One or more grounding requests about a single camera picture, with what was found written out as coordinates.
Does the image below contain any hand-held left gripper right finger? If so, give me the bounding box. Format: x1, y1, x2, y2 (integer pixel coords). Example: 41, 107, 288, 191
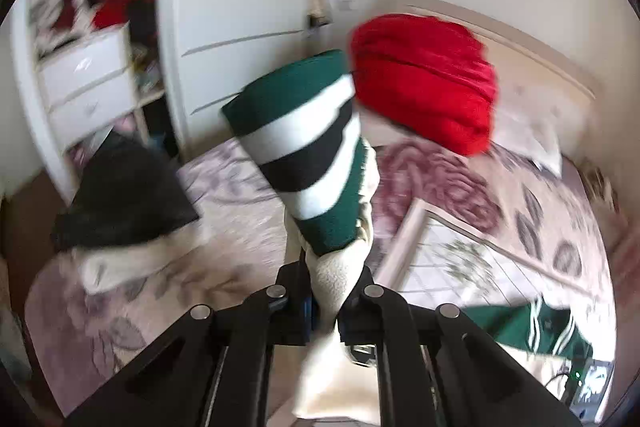
336, 264, 585, 427

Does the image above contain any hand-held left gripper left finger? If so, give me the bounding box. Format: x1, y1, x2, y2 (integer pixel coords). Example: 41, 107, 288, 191
65, 251, 318, 427

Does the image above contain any green striped jacket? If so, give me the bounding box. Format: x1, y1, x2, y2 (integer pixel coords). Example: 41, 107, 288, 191
221, 49, 593, 423

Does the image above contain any purple floral bedspread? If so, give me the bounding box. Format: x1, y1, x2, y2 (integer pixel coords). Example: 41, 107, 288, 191
22, 138, 623, 418

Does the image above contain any white floral quilt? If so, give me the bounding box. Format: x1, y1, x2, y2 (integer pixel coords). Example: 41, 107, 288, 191
377, 198, 601, 310

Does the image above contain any cream cloth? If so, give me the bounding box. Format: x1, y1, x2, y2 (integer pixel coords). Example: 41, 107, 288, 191
75, 227, 213, 295

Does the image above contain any black garment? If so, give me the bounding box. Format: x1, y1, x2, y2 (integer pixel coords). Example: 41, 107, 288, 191
51, 138, 201, 253

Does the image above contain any red blanket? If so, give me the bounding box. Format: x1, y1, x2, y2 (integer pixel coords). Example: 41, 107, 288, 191
348, 13, 500, 156

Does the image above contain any white pillow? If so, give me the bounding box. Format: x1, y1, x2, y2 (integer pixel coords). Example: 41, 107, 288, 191
487, 94, 566, 178

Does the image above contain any white drawer unit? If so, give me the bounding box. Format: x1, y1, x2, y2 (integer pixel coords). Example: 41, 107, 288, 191
36, 27, 146, 152

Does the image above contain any cream headboard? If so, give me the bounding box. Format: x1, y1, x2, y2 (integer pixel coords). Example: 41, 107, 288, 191
372, 0, 603, 118

